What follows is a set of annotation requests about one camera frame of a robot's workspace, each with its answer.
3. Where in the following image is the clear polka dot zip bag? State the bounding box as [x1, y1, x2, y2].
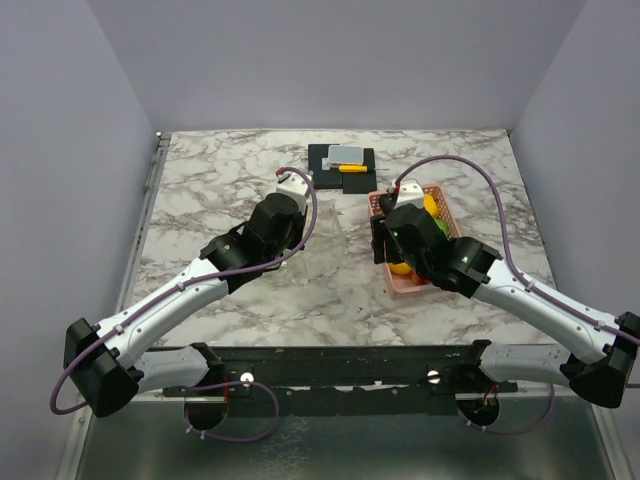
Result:
[283, 200, 346, 285]

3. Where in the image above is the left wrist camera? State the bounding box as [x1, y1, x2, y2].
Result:
[276, 167, 312, 211]

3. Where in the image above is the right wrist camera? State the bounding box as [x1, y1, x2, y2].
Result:
[390, 179, 425, 209]

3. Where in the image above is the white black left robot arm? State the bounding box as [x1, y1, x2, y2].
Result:
[62, 189, 315, 418]

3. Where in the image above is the yellow toy bell pepper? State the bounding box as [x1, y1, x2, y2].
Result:
[423, 194, 440, 219]

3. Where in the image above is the green toy lettuce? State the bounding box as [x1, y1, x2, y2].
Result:
[434, 218, 450, 236]

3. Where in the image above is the yellow handled screwdriver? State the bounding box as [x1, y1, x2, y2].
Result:
[338, 164, 378, 174]

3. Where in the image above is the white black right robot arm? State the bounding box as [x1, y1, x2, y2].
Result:
[370, 205, 639, 409]

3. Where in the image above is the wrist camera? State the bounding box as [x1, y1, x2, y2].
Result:
[390, 179, 425, 209]
[276, 167, 312, 211]

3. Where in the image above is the pink perforated plastic basket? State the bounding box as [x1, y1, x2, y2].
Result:
[368, 182, 463, 300]

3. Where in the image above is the black metal front rail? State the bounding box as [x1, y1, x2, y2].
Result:
[99, 344, 551, 419]

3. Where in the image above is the yellow toy lemon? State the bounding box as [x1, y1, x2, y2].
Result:
[389, 262, 412, 276]

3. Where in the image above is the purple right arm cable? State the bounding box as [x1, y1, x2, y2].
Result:
[394, 154, 640, 435]

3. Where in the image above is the grey rectangular box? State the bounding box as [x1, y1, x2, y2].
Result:
[327, 145, 364, 165]

